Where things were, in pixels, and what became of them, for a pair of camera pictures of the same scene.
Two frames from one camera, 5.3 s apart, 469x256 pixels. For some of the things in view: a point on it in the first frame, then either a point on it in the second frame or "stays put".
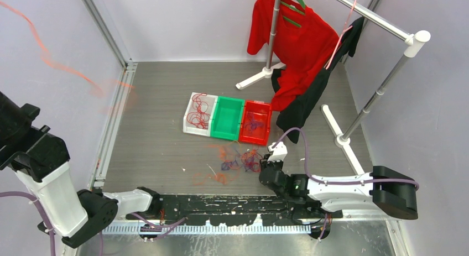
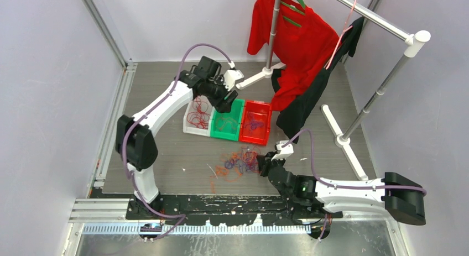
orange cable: [109, 88] → [227, 121]
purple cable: [253, 124] stays put
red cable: [199, 119] stays put
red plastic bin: [255, 123] stays put
